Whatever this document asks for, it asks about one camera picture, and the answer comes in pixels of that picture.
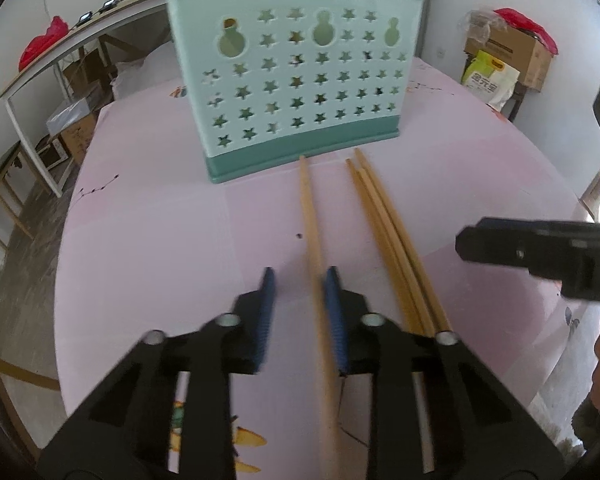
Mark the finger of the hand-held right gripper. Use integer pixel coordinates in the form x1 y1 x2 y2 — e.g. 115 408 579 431
455 217 581 281

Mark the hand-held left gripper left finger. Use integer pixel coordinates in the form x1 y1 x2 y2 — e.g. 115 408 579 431
37 266 276 480

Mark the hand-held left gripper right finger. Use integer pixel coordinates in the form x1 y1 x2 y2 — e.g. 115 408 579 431
323 266 567 480

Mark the bundle of wooden chopsticks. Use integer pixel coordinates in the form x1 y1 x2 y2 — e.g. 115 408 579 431
354 147 451 335

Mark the teal plastic utensil holder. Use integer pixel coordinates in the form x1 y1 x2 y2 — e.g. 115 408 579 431
163 0 424 185

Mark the pink printed tablecloth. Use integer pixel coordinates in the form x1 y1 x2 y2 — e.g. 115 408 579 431
54 55 600 480

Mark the dark metal rack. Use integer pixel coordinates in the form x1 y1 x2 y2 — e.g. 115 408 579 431
504 85 527 123

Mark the yellow and white sack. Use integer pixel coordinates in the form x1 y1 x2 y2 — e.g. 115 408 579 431
461 50 521 110

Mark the large cardboard box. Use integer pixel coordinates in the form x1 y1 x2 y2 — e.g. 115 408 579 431
464 24 553 92

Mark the red plastic bag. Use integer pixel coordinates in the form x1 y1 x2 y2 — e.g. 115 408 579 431
19 16 69 70
494 8 559 56

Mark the crumpled clear plastic wrap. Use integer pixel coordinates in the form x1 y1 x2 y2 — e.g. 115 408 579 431
462 9 503 43

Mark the white toaster oven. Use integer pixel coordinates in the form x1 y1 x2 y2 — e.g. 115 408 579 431
35 135 72 168

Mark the plastic-wrapped flat package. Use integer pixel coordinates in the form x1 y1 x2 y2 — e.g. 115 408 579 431
46 100 98 131

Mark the white desk with wooden top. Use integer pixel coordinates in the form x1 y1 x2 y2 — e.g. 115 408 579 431
0 0 181 198

